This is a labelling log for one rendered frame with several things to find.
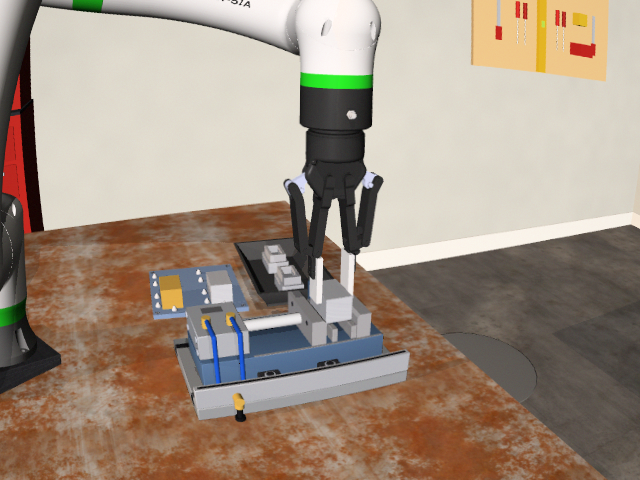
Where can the grey metal bar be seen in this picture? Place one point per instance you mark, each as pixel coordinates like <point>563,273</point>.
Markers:
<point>349,327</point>

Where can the orange-yellow rectangular block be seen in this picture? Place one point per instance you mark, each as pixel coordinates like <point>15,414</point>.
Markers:
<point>171,292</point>

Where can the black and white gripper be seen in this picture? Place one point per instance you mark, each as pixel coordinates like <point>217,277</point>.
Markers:
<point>334,168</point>

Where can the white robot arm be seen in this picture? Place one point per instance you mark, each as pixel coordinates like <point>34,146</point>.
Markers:
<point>336,84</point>

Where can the grey flat bar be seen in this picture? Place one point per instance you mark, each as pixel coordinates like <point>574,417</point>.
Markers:
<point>332,332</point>

